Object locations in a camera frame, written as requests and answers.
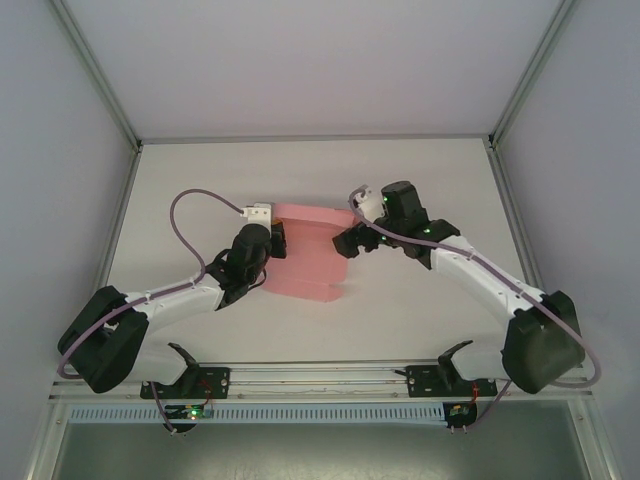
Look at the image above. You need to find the pink paper box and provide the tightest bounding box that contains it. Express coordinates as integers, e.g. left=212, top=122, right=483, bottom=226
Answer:
left=262, top=202, right=357, bottom=304

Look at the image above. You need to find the circuit board with green light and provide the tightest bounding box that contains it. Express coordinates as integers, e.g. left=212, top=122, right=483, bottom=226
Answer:
left=167, top=405, right=214, bottom=421

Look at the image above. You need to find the aluminium table side rail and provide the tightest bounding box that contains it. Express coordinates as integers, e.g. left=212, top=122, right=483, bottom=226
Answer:
left=74, top=144, right=144, bottom=364
left=485, top=142, right=559, bottom=359

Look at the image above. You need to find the aluminium mounting rail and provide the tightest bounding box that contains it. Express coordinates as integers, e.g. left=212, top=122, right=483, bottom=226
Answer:
left=48, top=358, right=595, bottom=403

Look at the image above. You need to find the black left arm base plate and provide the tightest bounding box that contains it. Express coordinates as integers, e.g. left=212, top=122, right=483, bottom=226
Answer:
left=139, top=366, right=232, bottom=401

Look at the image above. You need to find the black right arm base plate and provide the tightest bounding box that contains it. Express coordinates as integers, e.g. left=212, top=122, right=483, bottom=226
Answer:
left=407, top=364, right=499, bottom=400

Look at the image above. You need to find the white slotted cable duct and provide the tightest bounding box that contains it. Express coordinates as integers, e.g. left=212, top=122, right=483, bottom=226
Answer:
left=67, top=402, right=447, bottom=426

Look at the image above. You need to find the aluminium frame post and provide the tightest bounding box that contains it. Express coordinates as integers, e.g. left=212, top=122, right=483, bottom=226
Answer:
left=487, top=0, right=581, bottom=151
left=49, top=0, right=144, bottom=151

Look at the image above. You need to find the aluminium frame leg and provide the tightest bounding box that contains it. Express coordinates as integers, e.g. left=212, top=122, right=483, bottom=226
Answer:
left=572, top=399, right=619, bottom=480
left=24, top=399, right=69, bottom=480

